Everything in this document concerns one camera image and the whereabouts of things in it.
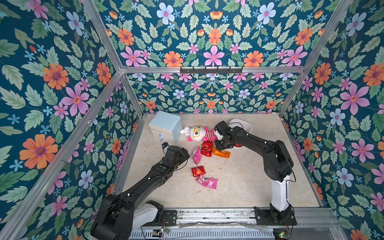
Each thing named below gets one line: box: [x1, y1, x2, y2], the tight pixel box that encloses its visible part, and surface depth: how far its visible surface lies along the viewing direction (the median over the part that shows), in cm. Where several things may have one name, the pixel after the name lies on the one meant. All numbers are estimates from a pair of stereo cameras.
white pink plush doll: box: [188, 126, 217, 142], surface depth 101 cm
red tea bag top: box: [201, 140, 214, 157], surface depth 98 cm
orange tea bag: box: [212, 148, 231, 159], surface depth 98 cm
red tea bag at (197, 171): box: [191, 165, 206, 178], surface depth 88 cm
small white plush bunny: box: [180, 126, 190, 136], surface depth 106 cm
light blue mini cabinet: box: [148, 111, 183, 144], surface depth 98 cm
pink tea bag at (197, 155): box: [192, 146, 202, 165], surface depth 95 cm
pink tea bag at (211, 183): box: [195, 174, 218, 190], surface depth 84 cm
